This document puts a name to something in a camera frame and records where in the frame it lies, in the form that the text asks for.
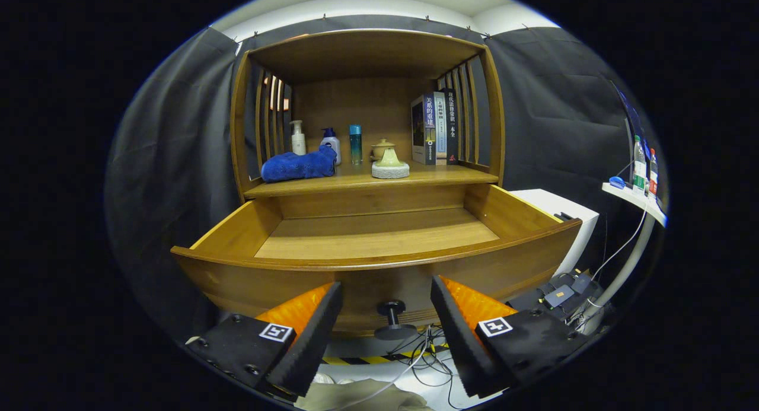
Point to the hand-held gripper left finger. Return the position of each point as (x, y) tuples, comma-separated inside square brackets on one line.
[(311, 340)]

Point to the white bottle with blue cap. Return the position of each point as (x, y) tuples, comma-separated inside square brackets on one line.
[(331, 141)]

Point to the white low cabinet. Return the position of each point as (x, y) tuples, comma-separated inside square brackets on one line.
[(557, 203)]

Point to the white pump bottle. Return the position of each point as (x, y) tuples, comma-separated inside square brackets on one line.
[(298, 143)]

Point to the black power adapter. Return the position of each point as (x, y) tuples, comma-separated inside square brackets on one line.
[(558, 296)]

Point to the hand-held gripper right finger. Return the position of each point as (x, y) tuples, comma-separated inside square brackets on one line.
[(462, 340)]

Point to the blue spine book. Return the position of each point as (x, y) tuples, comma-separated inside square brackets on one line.
[(424, 129)]

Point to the small blue object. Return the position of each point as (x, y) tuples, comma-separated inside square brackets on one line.
[(617, 182)]

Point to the beige cloth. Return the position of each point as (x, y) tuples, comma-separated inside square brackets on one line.
[(356, 396)]

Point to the green label plastic bottle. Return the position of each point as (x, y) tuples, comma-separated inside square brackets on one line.
[(638, 168)]

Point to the yellow black hazard tape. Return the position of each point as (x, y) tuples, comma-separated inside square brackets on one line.
[(356, 360)]

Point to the red label plastic bottle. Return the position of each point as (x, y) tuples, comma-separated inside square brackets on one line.
[(653, 177)]

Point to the wooden countertop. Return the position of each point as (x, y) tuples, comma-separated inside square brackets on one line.
[(433, 172)]

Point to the dark computer monitor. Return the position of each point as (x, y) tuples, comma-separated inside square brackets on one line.
[(631, 126)]

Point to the black computer tower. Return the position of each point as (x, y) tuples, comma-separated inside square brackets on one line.
[(531, 297)]

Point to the blue towel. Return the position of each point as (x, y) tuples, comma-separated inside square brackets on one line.
[(296, 165)]

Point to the beige lidded tea cup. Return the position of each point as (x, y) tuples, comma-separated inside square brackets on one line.
[(381, 145)]

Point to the green scrub brush grey base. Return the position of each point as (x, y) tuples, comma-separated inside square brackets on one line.
[(390, 169)]

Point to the wooden cabinet frame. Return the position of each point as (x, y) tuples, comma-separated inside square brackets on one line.
[(356, 55)]

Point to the teal blue bottle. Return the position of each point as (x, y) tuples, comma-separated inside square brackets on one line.
[(355, 147)]

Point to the wooden drawer with black knob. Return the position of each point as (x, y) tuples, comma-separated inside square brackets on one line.
[(379, 233)]

